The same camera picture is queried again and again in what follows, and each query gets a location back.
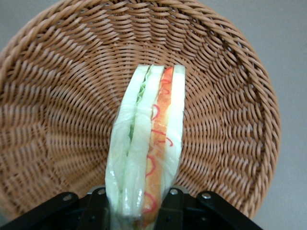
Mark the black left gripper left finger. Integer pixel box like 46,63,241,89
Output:
0,188,114,230

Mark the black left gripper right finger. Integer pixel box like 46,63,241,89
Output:
155,187,262,230

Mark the triangle sandwich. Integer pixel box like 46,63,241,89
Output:
105,64,187,230

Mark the round brown wicker basket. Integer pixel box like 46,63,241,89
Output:
0,0,282,222

